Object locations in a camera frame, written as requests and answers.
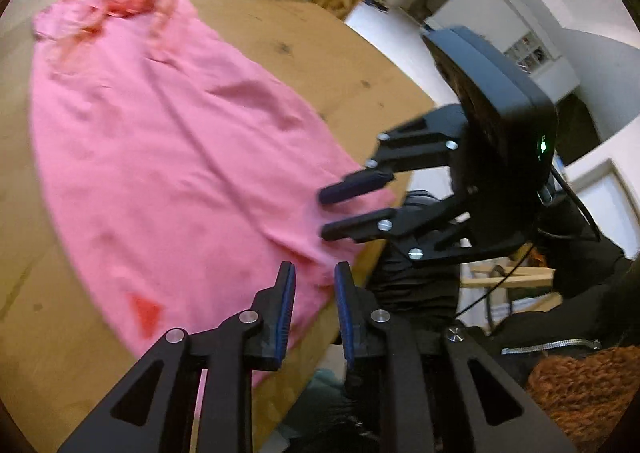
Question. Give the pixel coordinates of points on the person's right forearm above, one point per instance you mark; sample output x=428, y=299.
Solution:
x=580, y=258

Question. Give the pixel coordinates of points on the pink shirt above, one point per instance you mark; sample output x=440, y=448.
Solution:
x=175, y=133

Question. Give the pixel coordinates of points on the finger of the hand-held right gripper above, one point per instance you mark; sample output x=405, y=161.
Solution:
x=360, y=228
x=350, y=188

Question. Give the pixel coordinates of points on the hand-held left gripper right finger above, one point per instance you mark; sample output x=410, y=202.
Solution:
x=345, y=318

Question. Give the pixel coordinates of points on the orange knitted cloth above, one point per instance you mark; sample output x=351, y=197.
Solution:
x=585, y=393

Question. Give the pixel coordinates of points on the person's black jacket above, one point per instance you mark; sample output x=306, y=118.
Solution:
x=415, y=288

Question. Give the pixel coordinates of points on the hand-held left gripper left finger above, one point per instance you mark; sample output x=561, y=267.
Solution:
x=285, y=318

